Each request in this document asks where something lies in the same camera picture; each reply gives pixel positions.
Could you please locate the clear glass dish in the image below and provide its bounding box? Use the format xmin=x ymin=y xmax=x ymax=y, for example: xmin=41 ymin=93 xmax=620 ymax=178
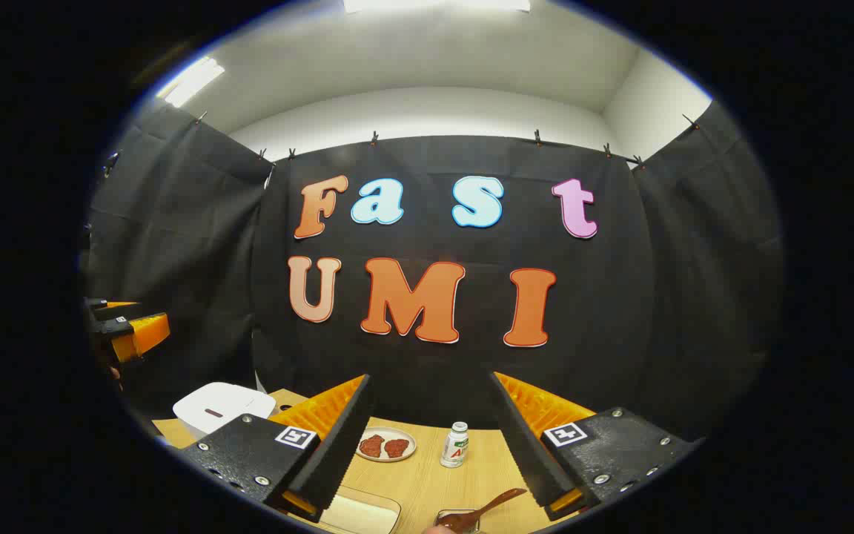
xmin=320 ymin=489 xmax=402 ymax=534

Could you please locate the white drink bottle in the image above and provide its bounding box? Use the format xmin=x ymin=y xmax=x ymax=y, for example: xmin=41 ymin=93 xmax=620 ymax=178
xmin=440 ymin=421 xmax=470 ymax=469

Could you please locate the round beige plate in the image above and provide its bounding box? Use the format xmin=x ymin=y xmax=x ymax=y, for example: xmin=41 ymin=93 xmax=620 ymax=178
xmin=355 ymin=426 xmax=418 ymax=464

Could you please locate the brown wooden spoon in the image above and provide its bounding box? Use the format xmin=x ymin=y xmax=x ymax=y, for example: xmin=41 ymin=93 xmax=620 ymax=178
xmin=438 ymin=487 xmax=528 ymax=533

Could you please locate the white rice cooker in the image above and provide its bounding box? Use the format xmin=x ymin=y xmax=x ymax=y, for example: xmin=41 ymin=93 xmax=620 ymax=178
xmin=173 ymin=382 xmax=277 ymax=440

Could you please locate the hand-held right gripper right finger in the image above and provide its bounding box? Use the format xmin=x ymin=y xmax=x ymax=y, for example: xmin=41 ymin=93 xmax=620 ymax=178
xmin=488 ymin=371 xmax=702 ymax=524

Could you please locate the ceiling light panel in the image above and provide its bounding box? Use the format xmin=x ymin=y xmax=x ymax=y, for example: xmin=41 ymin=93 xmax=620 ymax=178
xmin=155 ymin=56 xmax=226 ymax=109
xmin=342 ymin=0 xmax=532 ymax=14

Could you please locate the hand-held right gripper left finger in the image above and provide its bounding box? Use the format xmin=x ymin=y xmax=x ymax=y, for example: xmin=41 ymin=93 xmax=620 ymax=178
xmin=179 ymin=373 xmax=377 ymax=524

